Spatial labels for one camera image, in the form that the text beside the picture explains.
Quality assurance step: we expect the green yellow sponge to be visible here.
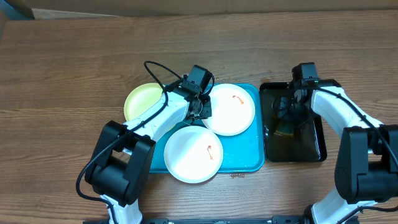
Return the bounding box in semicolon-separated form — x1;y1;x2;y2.
274;121;294;137

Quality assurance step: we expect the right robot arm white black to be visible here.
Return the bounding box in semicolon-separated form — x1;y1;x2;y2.
269;78;397;223

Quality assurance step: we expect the yellow plate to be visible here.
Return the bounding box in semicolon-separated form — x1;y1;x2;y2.
124;83;162;121

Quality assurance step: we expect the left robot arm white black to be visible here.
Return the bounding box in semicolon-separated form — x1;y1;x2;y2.
76;91;211;223

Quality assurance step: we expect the white plate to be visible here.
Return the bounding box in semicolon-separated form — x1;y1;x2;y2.
202;84;255;136
164;126;224;184

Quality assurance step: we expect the black water tray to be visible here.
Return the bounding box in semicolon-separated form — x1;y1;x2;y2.
259;82;327;162

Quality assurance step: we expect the teal plastic tray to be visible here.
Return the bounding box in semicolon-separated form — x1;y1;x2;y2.
150;83;266;174

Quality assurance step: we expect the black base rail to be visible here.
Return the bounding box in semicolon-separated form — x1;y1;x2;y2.
82;215;360;224

